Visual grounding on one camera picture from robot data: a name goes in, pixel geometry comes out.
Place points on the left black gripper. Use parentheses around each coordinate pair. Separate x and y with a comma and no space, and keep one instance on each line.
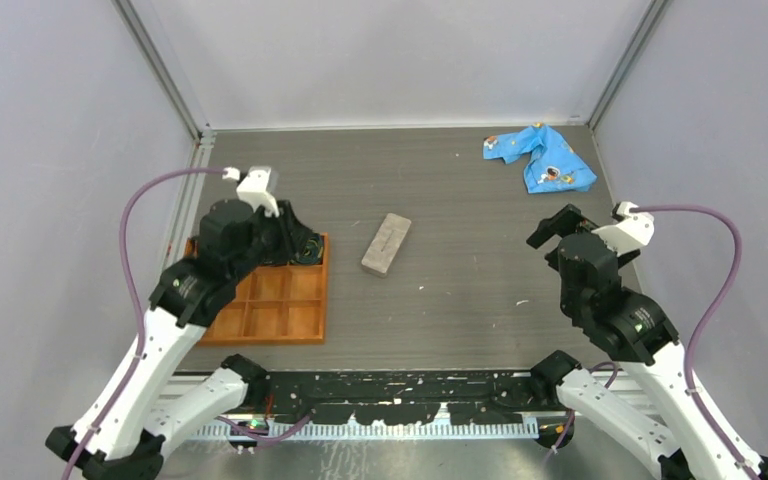
(293,233)

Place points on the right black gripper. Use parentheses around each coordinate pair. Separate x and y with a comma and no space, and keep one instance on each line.
(568,216)

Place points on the beige glasses case green lining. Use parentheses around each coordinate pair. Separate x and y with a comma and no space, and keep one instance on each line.
(385,244)

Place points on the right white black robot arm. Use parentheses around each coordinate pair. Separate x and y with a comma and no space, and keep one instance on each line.
(689,438)

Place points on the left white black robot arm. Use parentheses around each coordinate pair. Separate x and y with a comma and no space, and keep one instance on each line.
(126,434)

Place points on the green yellow patterned rolled item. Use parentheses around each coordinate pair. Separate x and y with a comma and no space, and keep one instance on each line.
(312,253)

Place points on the blue patterned cloth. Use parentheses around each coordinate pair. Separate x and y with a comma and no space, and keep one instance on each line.
(552,165)

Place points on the orange compartment tray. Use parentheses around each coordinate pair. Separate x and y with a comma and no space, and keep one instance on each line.
(275,305)

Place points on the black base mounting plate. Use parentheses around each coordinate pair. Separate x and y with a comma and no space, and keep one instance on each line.
(469,397)

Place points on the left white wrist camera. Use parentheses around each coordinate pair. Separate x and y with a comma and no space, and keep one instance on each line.
(255,187)

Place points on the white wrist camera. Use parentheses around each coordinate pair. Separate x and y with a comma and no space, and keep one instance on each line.
(631,230)
(255,187)

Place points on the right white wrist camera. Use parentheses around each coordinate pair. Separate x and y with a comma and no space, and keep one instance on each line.
(631,230)

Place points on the perforated metal cable rail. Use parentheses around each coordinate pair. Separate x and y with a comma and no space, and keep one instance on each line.
(438,429)

